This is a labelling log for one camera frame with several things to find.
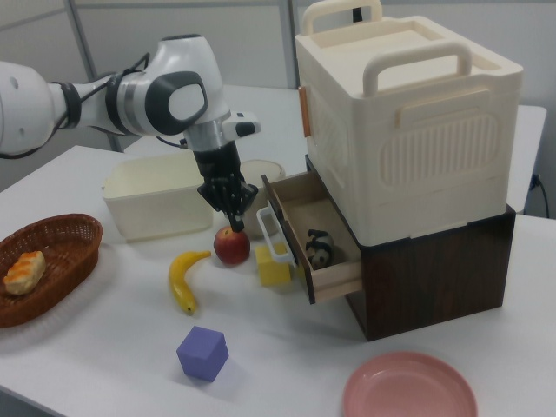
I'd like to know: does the pink plate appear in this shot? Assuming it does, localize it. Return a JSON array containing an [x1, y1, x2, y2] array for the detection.
[[341, 351, 480, 417]]

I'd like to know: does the yellow banana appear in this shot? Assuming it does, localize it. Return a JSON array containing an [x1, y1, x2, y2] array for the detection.
[[168, 249, 213, 316]]

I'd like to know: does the orange glazed bread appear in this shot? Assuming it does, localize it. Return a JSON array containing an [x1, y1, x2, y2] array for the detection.
[[3, 250, 47, 296]]

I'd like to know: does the small panda toy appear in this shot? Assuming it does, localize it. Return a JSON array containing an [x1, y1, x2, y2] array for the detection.
[[305, 228, 335, 267]]

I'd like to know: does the white square plastic bin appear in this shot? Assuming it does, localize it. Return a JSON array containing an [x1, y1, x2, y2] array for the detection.
[[102, 152, 215, 243]]

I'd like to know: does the cream plastic storage box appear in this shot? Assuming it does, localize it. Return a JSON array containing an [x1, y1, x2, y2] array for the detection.
[[295, 0, 525, 247]]

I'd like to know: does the purple foam cube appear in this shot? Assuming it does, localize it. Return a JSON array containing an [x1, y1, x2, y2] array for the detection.
[[175, 325, 230, 383]]

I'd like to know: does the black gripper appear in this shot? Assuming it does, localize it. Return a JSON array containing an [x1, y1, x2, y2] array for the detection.
[[192, 142, 260, 233]]

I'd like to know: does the dark wooden cabinet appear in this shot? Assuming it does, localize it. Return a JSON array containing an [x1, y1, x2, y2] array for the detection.
[[305, 154, 518, 342]]

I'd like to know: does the red apple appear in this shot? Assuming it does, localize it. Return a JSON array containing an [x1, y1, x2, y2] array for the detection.
[[213, 225, 252, 266]]

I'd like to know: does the dark wooden drawer white handle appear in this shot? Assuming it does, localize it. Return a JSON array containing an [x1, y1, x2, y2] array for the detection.
[[255, 170, 362, 306]]

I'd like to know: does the small cream lidded trash can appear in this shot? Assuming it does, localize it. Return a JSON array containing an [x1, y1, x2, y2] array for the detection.
[[240, 159, 288, 240]]

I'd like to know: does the yellow foam cube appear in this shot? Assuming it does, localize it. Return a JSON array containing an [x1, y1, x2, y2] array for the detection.
[[254, 242, 292, 287]]

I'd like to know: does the black wall cable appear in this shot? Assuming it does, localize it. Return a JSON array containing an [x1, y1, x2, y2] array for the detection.
[[528, 173, 549, 214]]

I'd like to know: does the brown wicker basket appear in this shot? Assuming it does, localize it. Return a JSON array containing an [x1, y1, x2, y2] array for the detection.
[[0, 212, 104, 329]]

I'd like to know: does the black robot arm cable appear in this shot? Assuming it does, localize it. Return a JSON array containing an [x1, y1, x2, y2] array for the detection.
[[0, 52, 153, 160]]

